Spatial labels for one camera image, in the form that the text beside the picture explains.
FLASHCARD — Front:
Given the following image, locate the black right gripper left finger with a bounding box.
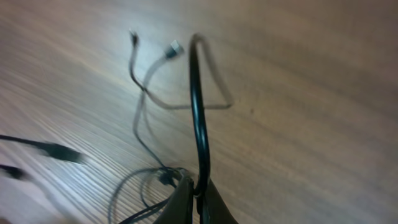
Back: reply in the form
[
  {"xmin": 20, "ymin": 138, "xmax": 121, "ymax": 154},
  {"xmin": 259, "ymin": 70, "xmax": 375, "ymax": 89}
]
[{"xmin": 154, "ymin": 176, "xmax": 193, "ymax": 224}]

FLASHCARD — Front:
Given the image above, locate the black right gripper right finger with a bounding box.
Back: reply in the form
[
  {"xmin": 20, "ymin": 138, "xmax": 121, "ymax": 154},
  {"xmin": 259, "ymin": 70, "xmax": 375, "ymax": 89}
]
[{"xmin": 197, "ymin": 180, "xmax": 238, "ymax": 224}]

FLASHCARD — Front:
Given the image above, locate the thick black cable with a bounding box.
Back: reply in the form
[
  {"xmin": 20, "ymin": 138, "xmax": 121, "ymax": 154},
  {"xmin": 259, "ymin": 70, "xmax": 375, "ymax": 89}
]
[{"xmin": 188, "ymin": 32, "xmax": 211, "ymax": 197}]

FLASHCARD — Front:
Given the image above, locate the thin black usb cable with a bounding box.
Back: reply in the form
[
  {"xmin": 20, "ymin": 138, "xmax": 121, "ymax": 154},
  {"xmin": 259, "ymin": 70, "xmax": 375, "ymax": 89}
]
[{"xmin": 107, "ymin": 29, "xmax": 234, "ymax": 224}]

